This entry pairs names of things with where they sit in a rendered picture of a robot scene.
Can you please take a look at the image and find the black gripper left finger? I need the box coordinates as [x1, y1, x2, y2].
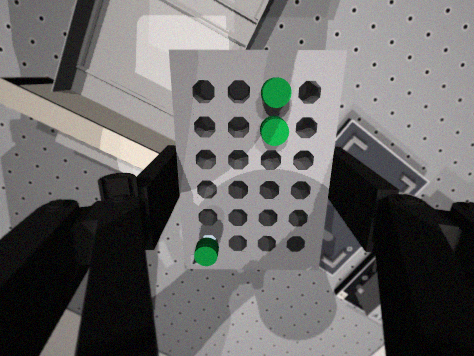
[0, 145, 180, 356]

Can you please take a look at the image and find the grey perforated block with round holes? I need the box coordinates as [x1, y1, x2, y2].
[355, 272, 382, 325]
[169, 50, 347, 270]

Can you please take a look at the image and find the grey perforated base plate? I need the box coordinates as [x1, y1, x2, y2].
[0, 0, 474, 356]

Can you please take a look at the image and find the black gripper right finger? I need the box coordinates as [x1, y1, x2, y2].
[328, 147, 474, 356]

